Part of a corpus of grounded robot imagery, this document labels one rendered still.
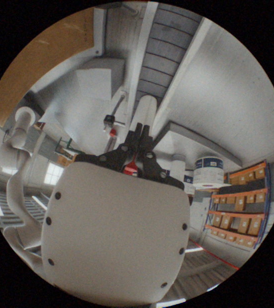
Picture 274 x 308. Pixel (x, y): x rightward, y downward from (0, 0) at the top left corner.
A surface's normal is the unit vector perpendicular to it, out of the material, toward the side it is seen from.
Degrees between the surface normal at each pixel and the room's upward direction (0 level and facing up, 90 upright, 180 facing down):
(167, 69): 0
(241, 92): 0
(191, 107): 0
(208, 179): 90
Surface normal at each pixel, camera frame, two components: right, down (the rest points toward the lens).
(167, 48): -0.25, 0.91
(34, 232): 0.72, -0.65
